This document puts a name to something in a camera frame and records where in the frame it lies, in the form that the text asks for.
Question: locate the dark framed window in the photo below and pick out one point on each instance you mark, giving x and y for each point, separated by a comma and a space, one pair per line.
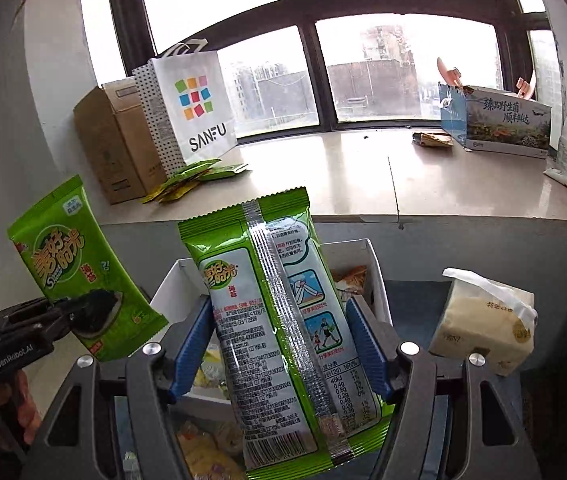
308, 65

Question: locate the cream tissue pack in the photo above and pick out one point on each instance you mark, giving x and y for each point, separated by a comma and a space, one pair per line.
473, 320

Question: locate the orange snack packet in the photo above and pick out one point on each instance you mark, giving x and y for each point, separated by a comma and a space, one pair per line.
351, 278

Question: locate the brown cardboard box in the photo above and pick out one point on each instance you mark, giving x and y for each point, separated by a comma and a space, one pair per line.
108, 150

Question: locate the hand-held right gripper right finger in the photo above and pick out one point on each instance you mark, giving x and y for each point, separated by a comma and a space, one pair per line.
367, 347

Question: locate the pink plastic clip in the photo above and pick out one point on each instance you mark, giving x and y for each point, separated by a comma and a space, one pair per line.
526, 89
449, 72

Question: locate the brown crumpled snack wrapper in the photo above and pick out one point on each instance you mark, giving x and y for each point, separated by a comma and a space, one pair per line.
432, 140

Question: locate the blue white printed carton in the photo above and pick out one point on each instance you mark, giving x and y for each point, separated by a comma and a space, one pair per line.
503, 125

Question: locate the green seaweed snack packet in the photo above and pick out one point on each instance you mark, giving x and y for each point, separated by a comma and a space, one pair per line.
263, 335
58, 255

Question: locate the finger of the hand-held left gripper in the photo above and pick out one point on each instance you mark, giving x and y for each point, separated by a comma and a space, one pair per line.
48, 317

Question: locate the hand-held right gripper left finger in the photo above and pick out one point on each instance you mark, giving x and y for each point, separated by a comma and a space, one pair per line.
191, 347

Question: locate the white paper shopping bag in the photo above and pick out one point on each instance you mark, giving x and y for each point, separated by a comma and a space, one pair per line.
198, 130

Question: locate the white cardboard storage box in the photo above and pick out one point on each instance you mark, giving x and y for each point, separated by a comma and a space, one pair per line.
346, 255

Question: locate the pile of small green sachets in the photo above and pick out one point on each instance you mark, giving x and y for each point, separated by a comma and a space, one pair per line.
188, 180

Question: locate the yellow snack packet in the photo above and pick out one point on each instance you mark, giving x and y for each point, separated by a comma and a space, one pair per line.
206, 447
211, 371

